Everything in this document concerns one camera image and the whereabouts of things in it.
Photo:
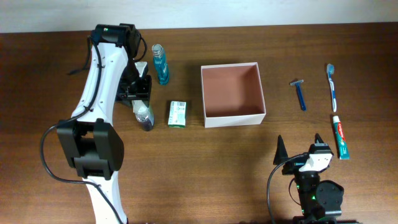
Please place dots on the green red toothpaste tube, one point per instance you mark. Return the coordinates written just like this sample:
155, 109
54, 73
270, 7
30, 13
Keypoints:
340, 138

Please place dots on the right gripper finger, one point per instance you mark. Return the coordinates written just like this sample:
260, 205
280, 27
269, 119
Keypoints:
281, 153
318, 139

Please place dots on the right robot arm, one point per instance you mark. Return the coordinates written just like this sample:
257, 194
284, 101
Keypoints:
320, 200

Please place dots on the blue mouthwash bottle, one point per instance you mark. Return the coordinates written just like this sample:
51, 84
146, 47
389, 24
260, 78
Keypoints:
160, 63

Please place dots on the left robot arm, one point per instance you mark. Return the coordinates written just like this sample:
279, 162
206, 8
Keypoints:
90, 143

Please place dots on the white open cardboard box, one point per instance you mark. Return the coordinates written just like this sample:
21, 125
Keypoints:
232, 95

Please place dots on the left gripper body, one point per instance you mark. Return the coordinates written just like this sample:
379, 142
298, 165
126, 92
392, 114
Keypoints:
133, 86

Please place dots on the blue white toothbrush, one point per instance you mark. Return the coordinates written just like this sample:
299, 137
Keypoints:
330, 69

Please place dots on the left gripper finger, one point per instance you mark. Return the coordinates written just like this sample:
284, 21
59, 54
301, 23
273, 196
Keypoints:
123, 100
146, 100

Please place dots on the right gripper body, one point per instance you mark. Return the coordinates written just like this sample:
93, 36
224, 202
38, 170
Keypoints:
304, 178

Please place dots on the clear bottle purple liquid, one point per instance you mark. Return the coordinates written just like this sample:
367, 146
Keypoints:
144, 114

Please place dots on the green white soap box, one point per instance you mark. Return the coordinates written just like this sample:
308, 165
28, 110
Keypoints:
177, 115

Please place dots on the blue disposable razor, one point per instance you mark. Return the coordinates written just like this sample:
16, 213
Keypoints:
297, 84

